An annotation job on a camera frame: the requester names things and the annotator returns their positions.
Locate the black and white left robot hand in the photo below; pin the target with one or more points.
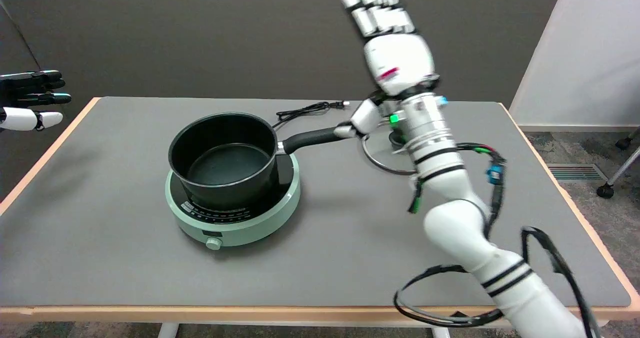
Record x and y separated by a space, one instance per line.
22 118

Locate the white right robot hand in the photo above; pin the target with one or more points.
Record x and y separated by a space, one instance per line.
397 60

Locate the glass pot lid black knob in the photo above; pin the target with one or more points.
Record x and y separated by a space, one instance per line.
380 156

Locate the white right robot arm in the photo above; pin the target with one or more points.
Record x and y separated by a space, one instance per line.
460 223

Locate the grey table mat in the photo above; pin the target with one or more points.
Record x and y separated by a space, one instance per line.
100 203

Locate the metal floor vent grille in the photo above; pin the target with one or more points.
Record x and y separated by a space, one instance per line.
575 173

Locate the mint green induction cooker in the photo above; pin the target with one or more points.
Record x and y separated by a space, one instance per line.
252 228

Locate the chair base with black casters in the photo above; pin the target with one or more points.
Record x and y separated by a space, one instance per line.
605 191

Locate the white table leg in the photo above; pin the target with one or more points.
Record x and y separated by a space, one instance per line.
168 331
441 333

